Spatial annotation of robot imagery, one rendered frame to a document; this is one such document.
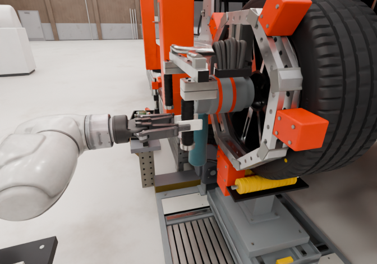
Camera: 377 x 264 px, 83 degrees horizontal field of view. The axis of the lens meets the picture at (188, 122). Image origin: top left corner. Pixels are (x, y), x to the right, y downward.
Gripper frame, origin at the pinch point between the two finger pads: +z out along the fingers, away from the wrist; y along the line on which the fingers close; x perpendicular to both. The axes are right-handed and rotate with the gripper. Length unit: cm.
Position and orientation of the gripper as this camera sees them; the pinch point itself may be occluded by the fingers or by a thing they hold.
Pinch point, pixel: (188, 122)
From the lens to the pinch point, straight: 59.9
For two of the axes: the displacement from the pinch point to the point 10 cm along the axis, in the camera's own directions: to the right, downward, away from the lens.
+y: 2.4, 4.0, -8.8
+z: 9.7, -1.0, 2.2
